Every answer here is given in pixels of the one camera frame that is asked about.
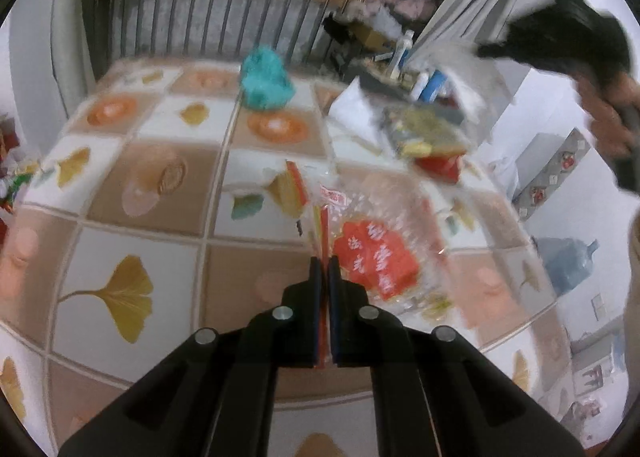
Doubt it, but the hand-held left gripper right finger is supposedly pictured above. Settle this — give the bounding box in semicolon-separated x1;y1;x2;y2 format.
327;256;586;457

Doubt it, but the person's right hand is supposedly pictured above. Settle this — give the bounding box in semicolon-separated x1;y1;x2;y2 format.
575;79;640;158

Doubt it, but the colourful packet pile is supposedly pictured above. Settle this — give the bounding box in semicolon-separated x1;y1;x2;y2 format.
0;114;39;218

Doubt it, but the metal railing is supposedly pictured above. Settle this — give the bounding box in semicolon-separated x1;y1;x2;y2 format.
82;0;416;72

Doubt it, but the black bag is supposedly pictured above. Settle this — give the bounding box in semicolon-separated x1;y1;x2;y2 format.
322;12;362;46

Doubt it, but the pile of clothes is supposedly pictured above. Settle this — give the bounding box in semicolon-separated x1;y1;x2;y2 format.
345;0;432;24

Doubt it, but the blue water jug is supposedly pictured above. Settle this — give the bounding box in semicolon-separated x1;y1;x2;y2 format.
531;237;601;296

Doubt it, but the yellow printed snack bag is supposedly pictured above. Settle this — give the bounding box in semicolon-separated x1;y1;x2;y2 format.
380;64;501;172

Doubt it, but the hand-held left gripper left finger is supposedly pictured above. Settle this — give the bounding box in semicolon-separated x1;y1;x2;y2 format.
59;256;325;457

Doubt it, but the cardboard box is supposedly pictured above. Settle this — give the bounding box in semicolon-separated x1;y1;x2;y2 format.
350;22;402;51

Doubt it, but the blue bottle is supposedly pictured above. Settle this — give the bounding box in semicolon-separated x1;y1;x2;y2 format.
425;69;449;103

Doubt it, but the clear plastic bag red print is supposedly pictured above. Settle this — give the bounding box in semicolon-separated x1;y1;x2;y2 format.
270;159;466;323

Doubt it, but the white water dispenser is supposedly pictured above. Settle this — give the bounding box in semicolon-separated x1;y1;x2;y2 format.
569;329;627;398

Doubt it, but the small teal scrap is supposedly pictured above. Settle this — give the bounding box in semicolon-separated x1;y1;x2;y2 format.
231;193;265;220

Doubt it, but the tall white bottle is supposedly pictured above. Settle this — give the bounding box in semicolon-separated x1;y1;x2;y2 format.
387;29;416;80

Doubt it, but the teal mesh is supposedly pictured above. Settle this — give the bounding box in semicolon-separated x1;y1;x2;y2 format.
239;44;296;112

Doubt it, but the red snack wrapper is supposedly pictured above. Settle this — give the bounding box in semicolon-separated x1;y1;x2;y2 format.
414;154;463;184

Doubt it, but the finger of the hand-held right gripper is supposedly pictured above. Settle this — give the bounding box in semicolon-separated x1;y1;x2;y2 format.
476;39;511;60

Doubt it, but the table with patterned cover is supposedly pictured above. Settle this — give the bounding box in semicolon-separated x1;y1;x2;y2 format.
0;57;566;457

